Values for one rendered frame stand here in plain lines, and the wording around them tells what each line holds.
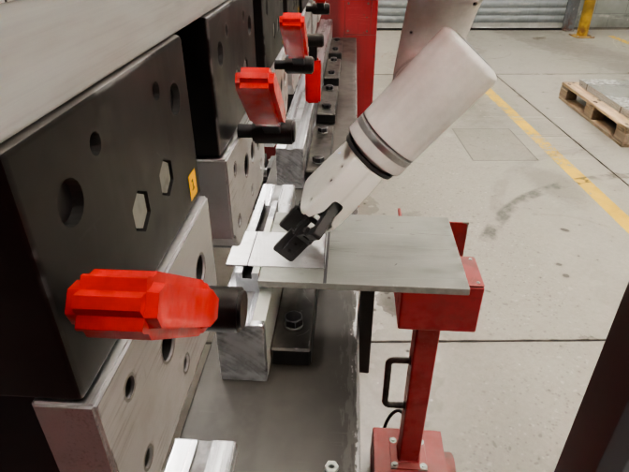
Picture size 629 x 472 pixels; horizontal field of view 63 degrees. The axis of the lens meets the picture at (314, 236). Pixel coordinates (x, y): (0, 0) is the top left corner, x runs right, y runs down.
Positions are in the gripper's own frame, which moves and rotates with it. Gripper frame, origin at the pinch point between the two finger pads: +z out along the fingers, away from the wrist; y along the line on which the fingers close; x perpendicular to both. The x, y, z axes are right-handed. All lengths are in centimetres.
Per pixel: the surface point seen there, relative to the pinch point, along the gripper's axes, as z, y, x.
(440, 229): -11.7, -6.4, 17.5
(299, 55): -20.2, 7.1, -14.6
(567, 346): 18, -92, 137
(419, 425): 39, -30, 70
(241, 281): 6.8, 6.0, -2.2
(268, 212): 5.8, -11.8, -1.8
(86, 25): -25, 43, -23
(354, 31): 3, -217, 14
